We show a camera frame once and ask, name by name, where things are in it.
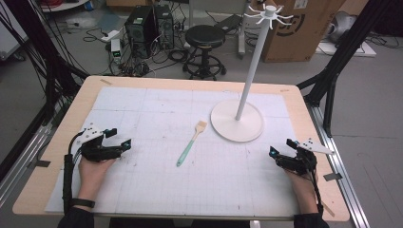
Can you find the flat black device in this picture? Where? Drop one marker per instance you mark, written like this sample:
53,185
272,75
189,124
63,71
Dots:
228,22

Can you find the black metal frame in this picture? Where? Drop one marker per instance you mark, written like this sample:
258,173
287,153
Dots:
50,63
342,53

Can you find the white hook stand rack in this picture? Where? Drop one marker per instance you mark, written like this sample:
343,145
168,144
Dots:
237,125

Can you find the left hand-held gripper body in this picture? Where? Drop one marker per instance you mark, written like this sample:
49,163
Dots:
95,148

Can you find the white power strip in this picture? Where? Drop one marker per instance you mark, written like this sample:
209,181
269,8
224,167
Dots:
111,34

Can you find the black wristband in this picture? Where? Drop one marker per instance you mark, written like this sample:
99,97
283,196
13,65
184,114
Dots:
83,202

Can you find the black round stool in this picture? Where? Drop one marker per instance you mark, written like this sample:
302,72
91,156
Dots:
204,36

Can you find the black tape piece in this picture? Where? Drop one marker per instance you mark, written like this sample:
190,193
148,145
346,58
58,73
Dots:
42,163
332,176

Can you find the large black computer tower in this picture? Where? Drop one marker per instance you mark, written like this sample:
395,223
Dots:
139,30

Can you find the white grid mat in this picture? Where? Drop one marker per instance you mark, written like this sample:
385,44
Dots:
164,183

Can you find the person's right hand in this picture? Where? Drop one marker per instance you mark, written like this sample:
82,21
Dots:
302,186

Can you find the tan tape piece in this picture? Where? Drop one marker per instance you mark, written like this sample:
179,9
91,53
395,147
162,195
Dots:
284,90
328,209
106,82

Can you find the white device with green display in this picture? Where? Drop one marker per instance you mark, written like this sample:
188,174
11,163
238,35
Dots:
116,49

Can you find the aluminium rail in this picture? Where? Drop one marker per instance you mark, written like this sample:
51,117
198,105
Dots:
22,161
342,177

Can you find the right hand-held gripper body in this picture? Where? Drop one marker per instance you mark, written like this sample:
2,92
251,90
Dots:
301,161

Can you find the person's left hand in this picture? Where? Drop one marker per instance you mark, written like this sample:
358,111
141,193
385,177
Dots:
92,174

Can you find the white flat board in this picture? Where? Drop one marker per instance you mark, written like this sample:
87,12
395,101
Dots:
348,50

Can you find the slim black computer tower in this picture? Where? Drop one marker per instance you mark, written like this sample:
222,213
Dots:
164,27

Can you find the white round table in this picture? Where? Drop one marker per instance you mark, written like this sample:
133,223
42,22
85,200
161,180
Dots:
63,4

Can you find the brown cardboard box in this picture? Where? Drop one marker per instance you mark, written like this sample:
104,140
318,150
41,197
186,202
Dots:
294,41

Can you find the grey rounded object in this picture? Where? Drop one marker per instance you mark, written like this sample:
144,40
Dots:
342,25

